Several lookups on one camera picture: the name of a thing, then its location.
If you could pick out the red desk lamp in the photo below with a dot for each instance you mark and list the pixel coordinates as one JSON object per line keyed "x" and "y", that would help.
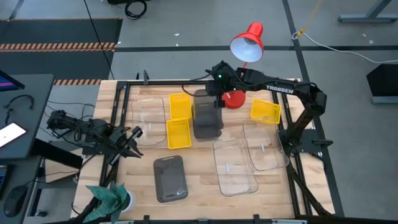
{"x": 247, "y": 46}

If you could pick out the grey metal table leg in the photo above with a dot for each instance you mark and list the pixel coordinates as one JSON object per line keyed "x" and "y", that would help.
{"x": 367, "y": 18}

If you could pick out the black box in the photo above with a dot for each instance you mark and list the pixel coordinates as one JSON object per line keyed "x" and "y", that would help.
{"x": 384, "y": 81}

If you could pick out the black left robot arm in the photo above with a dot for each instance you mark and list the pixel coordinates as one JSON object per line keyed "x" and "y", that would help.
{"x": 93, "y": 130}

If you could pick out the green artificial plant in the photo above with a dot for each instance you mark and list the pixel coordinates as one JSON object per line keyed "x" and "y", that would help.
{"x": 105, "y": 199}

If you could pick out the black metal table frame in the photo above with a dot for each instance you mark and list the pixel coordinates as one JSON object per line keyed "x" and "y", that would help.
{"x": 122, "y": 99}

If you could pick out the yellow slotted plastic basket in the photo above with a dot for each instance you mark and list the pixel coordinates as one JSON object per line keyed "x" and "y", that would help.
{"x": 180, "y": 105}
{"x": 265, "y": 110}
{"x": 178, "y": 133}

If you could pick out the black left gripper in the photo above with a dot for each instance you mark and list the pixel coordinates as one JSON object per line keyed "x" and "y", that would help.
{"x": 118, "y": 140}

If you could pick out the clear plastic bin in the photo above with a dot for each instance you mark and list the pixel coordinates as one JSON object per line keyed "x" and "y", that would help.
{"x": 149, "y": 118}
{"x": 236, "y": 174}
{"x": 270, "y": 155}

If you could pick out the dark grey plastic bin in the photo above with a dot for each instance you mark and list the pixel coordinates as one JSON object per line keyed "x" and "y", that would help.
{"x": 206, "y": 121}
{"x": 170, "y": 179}

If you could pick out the white-screen phone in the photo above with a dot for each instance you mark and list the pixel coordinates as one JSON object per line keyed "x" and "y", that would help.
{"x": 11, "y": 133}

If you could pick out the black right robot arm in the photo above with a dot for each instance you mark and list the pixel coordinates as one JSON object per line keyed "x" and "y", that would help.
{"x": 295, "y": 88}

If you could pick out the dark grey desk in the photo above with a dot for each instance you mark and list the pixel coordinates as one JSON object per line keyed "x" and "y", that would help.
{"x": 31, "y": 102}

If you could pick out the white plant pot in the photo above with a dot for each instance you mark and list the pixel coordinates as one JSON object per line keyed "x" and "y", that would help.
{"x": 132, "y": 200}

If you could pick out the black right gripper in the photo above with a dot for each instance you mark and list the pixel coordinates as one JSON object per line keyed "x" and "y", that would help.
{"x": 222, "y": 77}

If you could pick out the black computer mouse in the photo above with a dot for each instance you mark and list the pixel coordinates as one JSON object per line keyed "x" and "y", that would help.
{"x": 15, "y": 200}

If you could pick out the computer monitor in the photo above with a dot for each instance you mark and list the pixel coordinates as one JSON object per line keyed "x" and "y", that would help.
{"x": 9, "y": 83}

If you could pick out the black hazard-striped floor mat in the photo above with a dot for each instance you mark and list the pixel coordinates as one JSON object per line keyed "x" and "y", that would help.
{"x": 46, "y": 31}

